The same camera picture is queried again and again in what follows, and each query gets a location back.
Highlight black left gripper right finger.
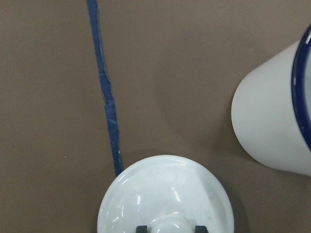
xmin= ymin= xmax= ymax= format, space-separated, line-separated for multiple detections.
xmin=195 ymin=226 xmax=207 ymax=233

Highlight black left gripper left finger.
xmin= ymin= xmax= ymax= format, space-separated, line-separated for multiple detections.
xmin=136 ymin=225 xmax=148 ymax=233

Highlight white cup lid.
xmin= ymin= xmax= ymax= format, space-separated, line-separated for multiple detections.
xmin=97 ymin=155 xmax=234 ymax=233

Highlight white enamel cup blue rim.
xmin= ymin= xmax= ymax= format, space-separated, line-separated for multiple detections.
xmin=231 ymin=29 xmax=311 ymax=176

